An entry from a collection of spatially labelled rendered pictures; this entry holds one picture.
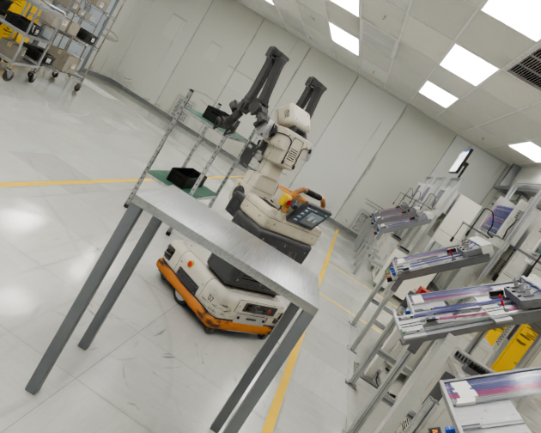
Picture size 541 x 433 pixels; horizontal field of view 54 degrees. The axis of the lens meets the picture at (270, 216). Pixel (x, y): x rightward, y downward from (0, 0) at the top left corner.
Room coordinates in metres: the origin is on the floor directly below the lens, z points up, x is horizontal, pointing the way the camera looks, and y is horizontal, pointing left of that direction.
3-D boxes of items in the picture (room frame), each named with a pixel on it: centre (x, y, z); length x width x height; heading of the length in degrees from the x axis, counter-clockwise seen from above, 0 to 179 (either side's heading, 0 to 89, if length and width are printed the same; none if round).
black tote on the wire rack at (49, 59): (7.29, 3.92, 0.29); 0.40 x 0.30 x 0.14; 175
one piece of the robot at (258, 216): (3.24, -0.05, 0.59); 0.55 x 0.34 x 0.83; 139
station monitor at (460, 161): (7.73, -1.92, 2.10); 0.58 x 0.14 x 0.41; 175
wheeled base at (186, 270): (3.30, 0.02, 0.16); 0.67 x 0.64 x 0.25; 49
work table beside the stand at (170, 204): (1.89, 0.06, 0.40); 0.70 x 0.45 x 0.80; 89
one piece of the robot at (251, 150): (3.49, 0.24, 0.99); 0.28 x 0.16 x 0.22; 139
